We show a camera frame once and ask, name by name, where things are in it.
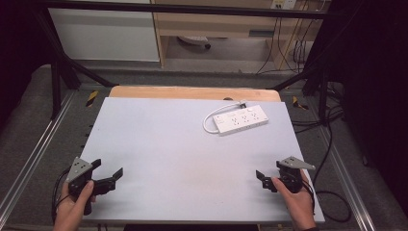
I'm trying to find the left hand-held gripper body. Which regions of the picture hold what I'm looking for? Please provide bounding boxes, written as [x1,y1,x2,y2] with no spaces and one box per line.
[64,156,97,217]

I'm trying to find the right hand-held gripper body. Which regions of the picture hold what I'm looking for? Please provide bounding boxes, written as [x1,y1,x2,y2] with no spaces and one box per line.
[275,155,317,194]

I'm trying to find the person's right hand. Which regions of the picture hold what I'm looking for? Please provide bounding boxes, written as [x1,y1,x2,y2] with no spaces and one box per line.
[271,168,318,231]

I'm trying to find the person's left hand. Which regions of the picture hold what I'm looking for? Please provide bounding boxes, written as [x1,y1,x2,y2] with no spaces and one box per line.
[52,179,97,231]

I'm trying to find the white power strip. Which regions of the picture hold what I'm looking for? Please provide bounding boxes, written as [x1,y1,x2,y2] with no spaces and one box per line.
[212,104,270,137]

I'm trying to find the yellow black striped tape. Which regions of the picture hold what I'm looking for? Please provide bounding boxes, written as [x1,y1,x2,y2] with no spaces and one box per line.
[292,95,310,111]
[85,90,100,108]

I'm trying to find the wooden table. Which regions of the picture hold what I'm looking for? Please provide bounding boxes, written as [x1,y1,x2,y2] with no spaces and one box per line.
[108,85,283,103]

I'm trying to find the black curtain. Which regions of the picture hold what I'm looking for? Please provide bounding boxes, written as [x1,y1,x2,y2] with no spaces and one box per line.
[320,0,408,210]
[0,0,62,129]

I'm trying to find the white cabinet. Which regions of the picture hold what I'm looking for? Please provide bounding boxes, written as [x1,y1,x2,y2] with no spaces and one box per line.
[47,0,161,63]

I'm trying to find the white chair base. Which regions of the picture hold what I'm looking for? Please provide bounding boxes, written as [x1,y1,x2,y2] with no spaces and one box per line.
[177,35,213,50]

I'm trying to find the wooden desk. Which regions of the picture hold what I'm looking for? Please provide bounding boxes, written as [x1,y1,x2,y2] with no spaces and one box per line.
[149,0,323,69]

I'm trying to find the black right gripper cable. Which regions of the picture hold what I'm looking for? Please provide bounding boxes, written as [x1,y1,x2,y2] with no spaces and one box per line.
[300,178,318,217]

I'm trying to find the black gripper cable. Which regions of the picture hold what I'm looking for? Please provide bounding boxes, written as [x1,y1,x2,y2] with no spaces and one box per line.
[50,167,71,223]
[300,178,318,217]

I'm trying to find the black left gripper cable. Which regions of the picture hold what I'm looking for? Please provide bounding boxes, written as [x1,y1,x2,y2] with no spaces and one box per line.
[50,167,71,223]

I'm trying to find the black floor cable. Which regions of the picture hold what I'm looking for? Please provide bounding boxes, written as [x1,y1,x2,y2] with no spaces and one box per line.
[290,81,353,224]

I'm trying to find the aluminium floor rail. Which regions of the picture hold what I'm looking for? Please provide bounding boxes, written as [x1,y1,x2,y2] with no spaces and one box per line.
[316,123,377,231]
[0,90,78,219]

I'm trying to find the white power strip cable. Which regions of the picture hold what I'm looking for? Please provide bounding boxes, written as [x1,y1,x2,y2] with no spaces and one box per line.
[202,100,248,135]

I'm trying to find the black hanging cables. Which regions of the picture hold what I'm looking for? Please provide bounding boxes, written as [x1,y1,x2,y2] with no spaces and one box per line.
[255,15,311,75]

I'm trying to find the white wall socket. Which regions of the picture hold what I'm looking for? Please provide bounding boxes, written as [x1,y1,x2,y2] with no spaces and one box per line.
[269,0,298,11]

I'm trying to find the black metal frame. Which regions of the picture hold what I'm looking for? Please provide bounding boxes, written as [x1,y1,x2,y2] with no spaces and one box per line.
[30,0,341,120]

